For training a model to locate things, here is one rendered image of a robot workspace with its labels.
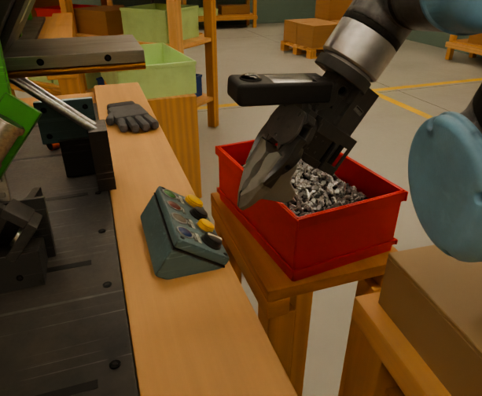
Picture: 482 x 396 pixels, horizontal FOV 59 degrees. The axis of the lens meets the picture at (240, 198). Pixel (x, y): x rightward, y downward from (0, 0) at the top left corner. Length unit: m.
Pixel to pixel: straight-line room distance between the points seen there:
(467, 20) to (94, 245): 0.51
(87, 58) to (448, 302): 0.57
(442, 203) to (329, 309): 1.50
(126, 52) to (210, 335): 0.43
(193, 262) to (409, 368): 0.28
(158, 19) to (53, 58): 2.59
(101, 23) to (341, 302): 2.78
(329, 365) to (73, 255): 1.19
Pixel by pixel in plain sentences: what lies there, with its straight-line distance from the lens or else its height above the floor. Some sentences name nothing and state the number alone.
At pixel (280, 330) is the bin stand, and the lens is 0.76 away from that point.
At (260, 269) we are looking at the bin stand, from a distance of 0.72.
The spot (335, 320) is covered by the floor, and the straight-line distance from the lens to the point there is 1.80.
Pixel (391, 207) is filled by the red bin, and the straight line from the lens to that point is 0.74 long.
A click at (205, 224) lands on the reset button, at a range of 0.58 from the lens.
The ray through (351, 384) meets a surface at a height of 0.69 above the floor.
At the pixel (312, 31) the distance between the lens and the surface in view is 6.48.
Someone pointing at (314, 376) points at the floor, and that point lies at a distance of 1.61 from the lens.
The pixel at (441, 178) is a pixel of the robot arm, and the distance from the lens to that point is 0.35.
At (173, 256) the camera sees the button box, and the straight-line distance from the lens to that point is 0.53.
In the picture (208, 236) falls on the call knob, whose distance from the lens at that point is 0.55.
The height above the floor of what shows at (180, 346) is 0.90.
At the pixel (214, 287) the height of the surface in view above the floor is 0.90.
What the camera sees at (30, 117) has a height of 1.08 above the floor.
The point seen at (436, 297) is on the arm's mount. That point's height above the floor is 0.93.
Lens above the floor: 1.25
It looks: 29 degrees down
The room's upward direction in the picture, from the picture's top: straight up
